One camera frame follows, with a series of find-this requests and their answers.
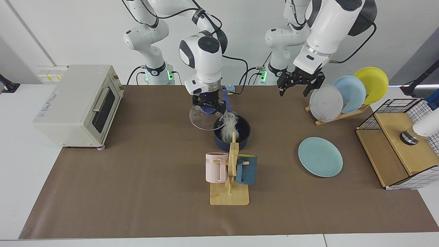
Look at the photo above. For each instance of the white vermicelli bundle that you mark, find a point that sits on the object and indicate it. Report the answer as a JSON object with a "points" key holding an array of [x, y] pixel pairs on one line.
{"points": [[228, 132]]}

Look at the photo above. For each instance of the brown table cloth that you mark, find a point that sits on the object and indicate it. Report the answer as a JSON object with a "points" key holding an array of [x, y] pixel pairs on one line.
{"points": [[137, 188]]}

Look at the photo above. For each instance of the black clamp mount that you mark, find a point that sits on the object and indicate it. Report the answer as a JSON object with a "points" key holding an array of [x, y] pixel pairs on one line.
{"points": [[10, 87]]}

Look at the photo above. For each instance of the wooden plate rack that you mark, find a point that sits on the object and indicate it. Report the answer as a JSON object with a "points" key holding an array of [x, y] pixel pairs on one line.
{"points": [[339, 117]]}

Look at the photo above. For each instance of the light blue plate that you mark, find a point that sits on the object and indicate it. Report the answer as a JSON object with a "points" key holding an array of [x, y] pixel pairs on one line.
{"points": [[353, 92]]}

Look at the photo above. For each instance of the dark blue pot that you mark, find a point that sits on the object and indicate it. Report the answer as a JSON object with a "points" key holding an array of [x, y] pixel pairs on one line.
{"points": [[243, 133]]}

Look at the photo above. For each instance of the glass lid with blue knob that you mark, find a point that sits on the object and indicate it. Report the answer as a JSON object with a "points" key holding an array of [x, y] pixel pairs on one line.
{"points": [[200, 121]]}

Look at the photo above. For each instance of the white plate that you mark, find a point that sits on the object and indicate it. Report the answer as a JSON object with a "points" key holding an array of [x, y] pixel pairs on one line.
{"points": [[325, 103]]}

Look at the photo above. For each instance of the wooden cup stand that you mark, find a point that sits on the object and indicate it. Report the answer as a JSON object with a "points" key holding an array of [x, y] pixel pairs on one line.
{"points": [[229, 197]]}

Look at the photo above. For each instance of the pale toaster oven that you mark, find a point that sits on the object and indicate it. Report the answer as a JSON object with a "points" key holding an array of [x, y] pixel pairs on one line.
{"points": [[65, 109]]}

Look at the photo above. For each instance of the teal plate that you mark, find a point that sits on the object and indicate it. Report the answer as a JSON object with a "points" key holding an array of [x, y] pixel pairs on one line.
{"points": [[320, 157]]}

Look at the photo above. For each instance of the blue object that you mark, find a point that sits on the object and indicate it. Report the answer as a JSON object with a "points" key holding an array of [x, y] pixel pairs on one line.
{"points": [[435, 101]]}

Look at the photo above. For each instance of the pink cup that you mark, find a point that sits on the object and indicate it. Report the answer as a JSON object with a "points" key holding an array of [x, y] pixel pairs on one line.
{"points": [[214, 171]]}

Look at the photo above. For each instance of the small blue round thing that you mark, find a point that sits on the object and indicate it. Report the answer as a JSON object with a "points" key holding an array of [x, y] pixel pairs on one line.
{"points": [[230, 90]]}

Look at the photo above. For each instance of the yellow plate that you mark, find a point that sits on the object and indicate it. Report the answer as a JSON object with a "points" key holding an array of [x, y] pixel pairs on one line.
{"points": [[375, 82]]}

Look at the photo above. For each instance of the dark teal cup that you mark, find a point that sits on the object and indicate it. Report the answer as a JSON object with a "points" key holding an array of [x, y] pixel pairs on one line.
{"points": [[248, 171]]}

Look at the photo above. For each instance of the white cylinder with dark tip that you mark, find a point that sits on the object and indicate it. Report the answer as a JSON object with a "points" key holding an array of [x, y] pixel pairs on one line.
{"points": [[427, 127]]}

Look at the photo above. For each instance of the white wall socket strip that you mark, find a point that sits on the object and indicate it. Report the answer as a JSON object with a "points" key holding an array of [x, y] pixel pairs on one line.
{"points": [[51, 77]]}

